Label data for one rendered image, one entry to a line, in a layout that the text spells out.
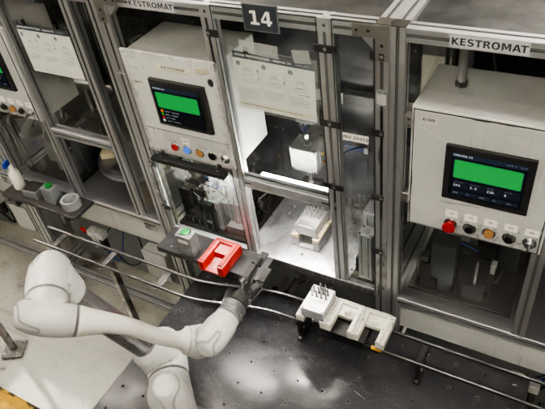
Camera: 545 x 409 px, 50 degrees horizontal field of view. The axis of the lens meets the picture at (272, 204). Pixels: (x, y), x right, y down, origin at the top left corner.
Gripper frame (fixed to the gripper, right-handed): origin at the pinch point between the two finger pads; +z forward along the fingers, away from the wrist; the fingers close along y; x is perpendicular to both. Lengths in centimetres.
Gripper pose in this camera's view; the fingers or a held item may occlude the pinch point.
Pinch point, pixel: (263, 265)
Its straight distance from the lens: 221.6
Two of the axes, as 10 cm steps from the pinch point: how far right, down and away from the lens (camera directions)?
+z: 4.7, -6.2, 6.2
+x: -8.7, -2.4, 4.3
